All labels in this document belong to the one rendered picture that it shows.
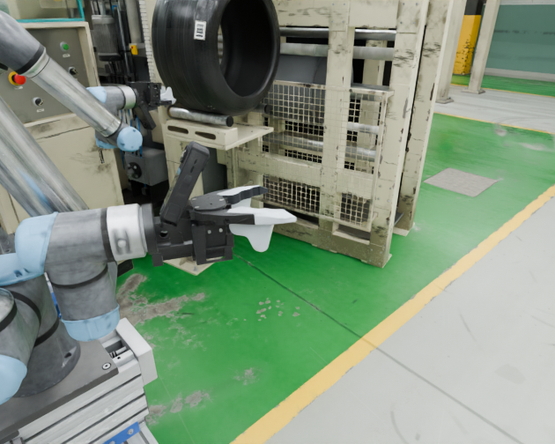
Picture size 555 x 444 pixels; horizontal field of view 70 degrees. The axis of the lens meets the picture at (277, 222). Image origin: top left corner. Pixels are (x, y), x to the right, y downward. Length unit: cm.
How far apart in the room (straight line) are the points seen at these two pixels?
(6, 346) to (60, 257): 16
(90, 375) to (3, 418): 14
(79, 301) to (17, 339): 11
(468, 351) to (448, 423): 40
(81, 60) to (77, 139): 35
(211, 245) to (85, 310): 19
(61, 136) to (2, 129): 134
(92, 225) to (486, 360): 173
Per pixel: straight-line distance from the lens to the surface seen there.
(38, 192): 68
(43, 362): 85
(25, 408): 86
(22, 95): 197
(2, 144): 67
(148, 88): 154
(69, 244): 56
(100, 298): 62
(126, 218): 56
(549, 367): 210
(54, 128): 199
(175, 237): 58
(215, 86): 165
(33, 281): 78
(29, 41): 122
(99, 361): 88
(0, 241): 129
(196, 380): 176
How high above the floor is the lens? 132
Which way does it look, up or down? 28 degrees down
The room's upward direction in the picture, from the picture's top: straight up
